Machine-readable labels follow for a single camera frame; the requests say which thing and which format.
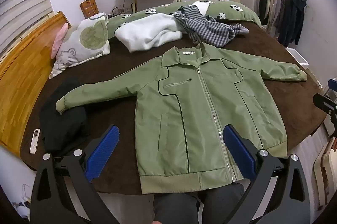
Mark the white smartphone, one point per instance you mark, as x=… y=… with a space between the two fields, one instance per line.
x=34 y=141

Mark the person's dark grey pants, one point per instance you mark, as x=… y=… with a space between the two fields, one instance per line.
x=176 y=205

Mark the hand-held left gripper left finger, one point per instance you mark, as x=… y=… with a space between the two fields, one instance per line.
x=102 y=153

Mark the beige hanging coat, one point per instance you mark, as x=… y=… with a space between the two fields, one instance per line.
x=273 y=5

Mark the grey striped garment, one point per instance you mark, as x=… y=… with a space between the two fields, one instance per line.
x=210 y=31

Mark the green zip jacket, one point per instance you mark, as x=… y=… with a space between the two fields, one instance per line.
x=184 y=108

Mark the black folded garment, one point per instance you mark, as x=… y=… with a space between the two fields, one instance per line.
x=63 y=129

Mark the wooden bed headboard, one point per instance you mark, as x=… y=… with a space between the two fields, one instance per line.
x=23 y=81

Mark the wooden stool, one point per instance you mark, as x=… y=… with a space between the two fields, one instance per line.
x=89 y=8

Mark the white storage basket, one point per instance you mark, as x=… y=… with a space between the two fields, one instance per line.
x=297 y=55

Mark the bear print pillow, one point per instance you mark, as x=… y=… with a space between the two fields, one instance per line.
x=84 y=42

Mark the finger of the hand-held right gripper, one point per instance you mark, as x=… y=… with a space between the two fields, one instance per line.
x=325 y=102

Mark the cream wooden frame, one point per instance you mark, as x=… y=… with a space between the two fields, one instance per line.
x=325 y=174

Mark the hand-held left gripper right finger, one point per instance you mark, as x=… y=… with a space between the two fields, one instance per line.
x=238 y=153

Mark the white fleece garment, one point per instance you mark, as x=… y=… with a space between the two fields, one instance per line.
x=147 y=31

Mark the dark navy hanging hoodie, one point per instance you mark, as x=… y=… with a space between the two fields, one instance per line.
x=293 y=16

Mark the pink fluffy cushion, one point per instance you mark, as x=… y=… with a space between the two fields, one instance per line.
x=59 y=41

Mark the green panda print duvet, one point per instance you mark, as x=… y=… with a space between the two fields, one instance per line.
x=231 y=13

